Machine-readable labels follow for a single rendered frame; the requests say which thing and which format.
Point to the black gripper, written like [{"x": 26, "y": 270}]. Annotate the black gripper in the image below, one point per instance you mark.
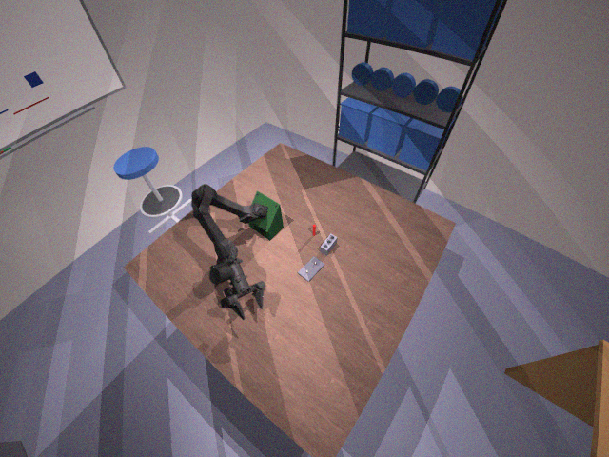
[{"x": 240, "y": 285}]

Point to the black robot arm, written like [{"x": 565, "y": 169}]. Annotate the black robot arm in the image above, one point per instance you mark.
[{"x": 227, "y": 267}]

